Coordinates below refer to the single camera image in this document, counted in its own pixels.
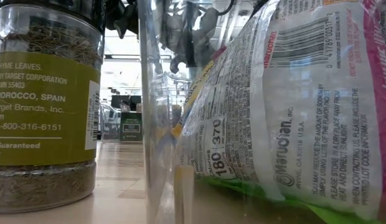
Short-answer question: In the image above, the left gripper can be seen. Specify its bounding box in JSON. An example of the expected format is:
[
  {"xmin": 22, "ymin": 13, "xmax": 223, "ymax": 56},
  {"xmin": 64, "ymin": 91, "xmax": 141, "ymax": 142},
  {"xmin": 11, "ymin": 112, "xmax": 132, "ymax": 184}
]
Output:
[{"xmin": 105, "ymin": 0, "xmax": 236, "ymax": 75}]

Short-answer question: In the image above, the blue silver snack packet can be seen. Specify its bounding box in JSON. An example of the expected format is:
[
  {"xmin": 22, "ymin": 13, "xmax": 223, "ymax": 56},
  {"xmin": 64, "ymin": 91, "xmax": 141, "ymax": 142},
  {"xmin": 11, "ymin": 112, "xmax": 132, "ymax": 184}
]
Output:
[{"xmin": 210, "ymin": 45, "xmax": 227, "ymax": 62}]

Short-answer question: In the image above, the black lid thyme jar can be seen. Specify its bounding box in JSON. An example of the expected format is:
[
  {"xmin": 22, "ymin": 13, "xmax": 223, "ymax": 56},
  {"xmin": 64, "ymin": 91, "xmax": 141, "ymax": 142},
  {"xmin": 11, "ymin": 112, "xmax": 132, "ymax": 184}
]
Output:
[{"xmin": 0, "ymin": 0, "xmax": 106, "ymax": 214}]

